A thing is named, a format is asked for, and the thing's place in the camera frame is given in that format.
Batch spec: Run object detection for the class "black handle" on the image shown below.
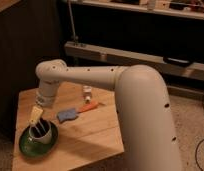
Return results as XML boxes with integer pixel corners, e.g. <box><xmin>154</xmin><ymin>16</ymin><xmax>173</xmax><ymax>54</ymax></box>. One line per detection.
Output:
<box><xmin>163</xmin><ymin>57</ymin><xmax>193</xmax><ymax>67</ymax></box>

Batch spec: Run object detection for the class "grey shelf rail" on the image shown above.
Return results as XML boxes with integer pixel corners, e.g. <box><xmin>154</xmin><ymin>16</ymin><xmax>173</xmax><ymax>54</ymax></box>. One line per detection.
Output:
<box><xmin>64</xmin><ymin>41</ymin><xmax>204</xmax><ymax>81</ymax></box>

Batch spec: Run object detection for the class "black floor cable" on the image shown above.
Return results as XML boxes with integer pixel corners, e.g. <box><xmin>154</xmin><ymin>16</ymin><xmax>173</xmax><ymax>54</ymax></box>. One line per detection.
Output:
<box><xmin>194</xmin><ymin>94</ymin><xmax>204</xmax><ymax>171</ymax></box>

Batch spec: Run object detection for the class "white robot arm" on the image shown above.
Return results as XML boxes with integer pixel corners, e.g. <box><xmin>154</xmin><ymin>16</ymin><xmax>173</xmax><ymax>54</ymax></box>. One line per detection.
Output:
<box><xmin>30</xmin><ymin>60</ymin><xmax>182</xmax><ymax>171</ymax></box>

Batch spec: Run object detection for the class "wooden table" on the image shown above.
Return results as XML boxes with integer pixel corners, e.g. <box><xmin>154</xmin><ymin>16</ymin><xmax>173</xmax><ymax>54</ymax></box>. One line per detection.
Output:
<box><xmin>12</xmin><ymin>83</ymin><xmax>123</xmax><ymax>171</ymax></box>

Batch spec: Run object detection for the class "orange toy carrot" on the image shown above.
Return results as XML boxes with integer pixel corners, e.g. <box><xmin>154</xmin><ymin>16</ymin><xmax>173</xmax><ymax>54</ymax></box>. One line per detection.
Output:
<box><xmin>78</xmin><ymin>101</ymin><xmax>99</xmax><ymax>113</ymax></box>

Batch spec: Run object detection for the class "green plate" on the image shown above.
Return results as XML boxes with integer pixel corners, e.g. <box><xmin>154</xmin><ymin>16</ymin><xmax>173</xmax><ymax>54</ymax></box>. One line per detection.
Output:
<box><xmin>19</xmin><ymin>123</ymin><xmax>58</xmax><ymax>158</ymax></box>

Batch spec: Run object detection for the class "blue sponge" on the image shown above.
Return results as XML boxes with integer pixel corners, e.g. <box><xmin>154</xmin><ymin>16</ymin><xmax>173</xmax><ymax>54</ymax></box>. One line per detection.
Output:
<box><xmin>57</xmin><ymin>108</ymin><xmax>78</xmax><ymax>123</ymax></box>

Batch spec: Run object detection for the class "small white bottle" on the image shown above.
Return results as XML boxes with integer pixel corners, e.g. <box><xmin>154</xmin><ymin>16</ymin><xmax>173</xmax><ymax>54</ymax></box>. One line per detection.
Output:
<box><xmin>83</xmin><ymin>85</ymin><xmax>92</xmax><ymax>102</ymax></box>

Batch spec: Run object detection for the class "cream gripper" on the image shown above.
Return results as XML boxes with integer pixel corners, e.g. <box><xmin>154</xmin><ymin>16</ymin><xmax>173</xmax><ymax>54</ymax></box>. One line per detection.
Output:
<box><xmin>29</xmin><ymin>106</ymin><xmax>47</xmax><ymax>135</ymax></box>

